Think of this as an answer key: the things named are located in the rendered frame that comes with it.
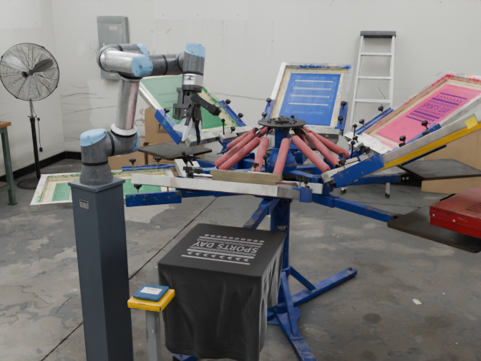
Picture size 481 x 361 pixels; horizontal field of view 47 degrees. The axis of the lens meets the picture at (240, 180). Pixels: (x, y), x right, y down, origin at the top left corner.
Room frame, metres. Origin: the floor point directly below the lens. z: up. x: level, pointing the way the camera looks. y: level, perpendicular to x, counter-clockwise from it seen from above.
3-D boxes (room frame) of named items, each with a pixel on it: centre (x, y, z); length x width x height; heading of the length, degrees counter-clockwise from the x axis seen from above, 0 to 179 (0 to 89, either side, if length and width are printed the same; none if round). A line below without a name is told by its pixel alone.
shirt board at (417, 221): (2.85, -0.71, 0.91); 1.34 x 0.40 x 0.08; 43
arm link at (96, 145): (2.46, 0.66, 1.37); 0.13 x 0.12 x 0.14; 127
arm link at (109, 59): (2.18, 0.45, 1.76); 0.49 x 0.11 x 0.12; 37
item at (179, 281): (2.05, 0.13, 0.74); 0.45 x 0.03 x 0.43; 73
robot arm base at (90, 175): (2.45, 0.66, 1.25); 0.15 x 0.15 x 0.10
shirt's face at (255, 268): (2.27, 0.07, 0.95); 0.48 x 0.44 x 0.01; 163
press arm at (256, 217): (2.74, -0.08, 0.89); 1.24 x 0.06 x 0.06; 163
